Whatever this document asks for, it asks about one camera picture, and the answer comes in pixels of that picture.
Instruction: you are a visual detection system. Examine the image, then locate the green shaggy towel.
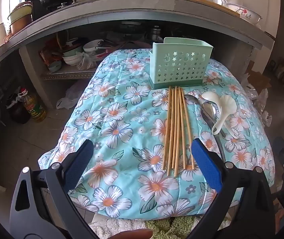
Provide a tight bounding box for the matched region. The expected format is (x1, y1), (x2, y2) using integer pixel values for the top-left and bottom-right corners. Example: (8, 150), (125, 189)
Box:
(144, 215), (200, 239)

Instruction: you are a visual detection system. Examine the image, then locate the steel pot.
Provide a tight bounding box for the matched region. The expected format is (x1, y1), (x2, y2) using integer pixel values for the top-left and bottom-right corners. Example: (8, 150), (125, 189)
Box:
(145, 25), (163, 41)

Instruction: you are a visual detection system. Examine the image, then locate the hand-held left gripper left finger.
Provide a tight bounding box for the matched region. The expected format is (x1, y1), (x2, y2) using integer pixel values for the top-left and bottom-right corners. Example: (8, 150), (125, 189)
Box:
(9, 139), (100, 239)

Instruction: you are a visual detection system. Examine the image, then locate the white plastic bag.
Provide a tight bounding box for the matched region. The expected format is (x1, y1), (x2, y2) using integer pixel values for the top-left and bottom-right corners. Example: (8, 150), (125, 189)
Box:
(56, 80), (87, 110)

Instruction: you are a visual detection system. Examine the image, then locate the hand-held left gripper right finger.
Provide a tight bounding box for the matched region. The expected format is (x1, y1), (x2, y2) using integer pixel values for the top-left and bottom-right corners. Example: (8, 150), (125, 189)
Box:
(190, 138), (274, 239)

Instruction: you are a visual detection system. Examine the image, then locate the clear plastic bag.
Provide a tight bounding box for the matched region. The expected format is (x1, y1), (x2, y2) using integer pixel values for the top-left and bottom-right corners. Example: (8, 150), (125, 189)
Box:
(244, 85), (272, 127)

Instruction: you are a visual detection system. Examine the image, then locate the white wide-bowl spoon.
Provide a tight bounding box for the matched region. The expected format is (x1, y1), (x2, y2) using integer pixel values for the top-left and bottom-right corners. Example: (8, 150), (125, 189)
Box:
(211, 95), (237, 135)

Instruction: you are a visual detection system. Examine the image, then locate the plastic bag with food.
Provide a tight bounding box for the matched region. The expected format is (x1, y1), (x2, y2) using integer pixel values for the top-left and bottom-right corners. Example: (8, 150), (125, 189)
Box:
(76, 52), (97, 71)

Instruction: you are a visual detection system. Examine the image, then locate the wooden cutting board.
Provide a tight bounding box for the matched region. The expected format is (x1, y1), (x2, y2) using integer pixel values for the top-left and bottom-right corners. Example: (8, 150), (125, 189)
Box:
(141, 0), (241, 18)

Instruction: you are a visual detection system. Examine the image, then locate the small teal bowl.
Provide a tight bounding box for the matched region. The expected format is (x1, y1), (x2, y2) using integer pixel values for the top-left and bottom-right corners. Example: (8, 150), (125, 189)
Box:
(47, 60), (62, 72)

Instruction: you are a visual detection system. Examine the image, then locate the white pan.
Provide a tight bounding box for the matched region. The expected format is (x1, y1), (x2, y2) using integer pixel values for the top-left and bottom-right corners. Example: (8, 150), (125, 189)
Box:
(82, 40), (105, 54)

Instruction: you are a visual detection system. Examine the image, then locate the cardboard box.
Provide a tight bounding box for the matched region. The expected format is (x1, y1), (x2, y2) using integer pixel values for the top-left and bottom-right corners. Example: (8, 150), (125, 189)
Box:
(242, 61), (272, 95)

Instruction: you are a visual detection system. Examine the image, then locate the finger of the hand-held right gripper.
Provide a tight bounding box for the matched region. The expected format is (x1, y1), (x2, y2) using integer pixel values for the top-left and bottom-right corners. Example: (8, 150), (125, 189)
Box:
(272, 136), (284, 170)

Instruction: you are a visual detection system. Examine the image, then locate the red packet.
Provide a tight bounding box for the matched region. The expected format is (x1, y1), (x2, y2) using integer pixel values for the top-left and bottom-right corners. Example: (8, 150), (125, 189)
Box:
(40, 42), (62, 65)

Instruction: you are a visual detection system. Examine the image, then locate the dark bottle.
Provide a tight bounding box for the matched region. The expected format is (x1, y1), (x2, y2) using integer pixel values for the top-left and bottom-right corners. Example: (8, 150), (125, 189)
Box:
(7, 93), (31, 124)

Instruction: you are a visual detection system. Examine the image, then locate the white oval rice spoon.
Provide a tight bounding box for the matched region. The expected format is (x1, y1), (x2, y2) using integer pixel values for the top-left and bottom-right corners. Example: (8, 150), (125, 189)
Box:
(202, 91), (239, 138)

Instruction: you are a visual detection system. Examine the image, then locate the white floral bowl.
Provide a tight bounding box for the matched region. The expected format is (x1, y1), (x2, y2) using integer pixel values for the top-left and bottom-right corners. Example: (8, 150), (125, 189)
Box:
(225, 3), (263, 25)

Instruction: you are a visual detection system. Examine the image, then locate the bundle of bamboo chopsticks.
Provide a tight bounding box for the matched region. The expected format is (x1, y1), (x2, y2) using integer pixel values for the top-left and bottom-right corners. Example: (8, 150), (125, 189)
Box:
(164, 86), (196, 177)

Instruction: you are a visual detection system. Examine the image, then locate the gas stove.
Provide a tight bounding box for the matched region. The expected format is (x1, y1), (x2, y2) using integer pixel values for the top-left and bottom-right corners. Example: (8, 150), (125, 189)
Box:
(40, 0), (139, 12)

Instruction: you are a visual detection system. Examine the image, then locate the teal floral blanket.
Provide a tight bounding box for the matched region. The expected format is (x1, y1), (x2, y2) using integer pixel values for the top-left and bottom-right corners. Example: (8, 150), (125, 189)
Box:
(38, 47), (276, 219)

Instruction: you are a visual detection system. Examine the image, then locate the person's left hand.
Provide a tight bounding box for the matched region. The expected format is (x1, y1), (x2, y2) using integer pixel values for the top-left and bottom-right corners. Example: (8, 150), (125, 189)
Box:
(112, 229), (153, 239)

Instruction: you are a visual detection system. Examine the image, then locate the green perforated utensil holder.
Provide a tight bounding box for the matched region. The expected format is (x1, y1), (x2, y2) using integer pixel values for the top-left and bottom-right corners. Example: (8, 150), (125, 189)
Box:
(149, 37), (213, 89)

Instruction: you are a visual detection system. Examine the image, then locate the cooking oil bottle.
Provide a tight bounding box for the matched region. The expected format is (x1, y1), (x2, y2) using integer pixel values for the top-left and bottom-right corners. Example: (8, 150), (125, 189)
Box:
(20, 88), (47, 123)

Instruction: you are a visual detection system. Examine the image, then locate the stack of bowls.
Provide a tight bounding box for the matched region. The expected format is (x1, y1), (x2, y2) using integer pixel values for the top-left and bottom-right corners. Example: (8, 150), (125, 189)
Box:
(62, 47), (82, 66)

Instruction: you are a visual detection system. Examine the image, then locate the brown basin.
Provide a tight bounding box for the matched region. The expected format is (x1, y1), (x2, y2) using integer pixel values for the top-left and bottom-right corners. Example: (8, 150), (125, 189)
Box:
(9, 14), (34, 35)

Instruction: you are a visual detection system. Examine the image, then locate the grey concrete counter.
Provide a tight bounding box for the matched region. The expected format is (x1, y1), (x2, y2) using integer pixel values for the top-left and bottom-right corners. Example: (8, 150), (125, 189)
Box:
(0, 0), (276, 80)

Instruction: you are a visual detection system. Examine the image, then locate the green basin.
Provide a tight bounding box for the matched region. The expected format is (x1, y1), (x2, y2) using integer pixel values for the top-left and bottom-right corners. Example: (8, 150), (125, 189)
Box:
(7, 2), (34, 23)

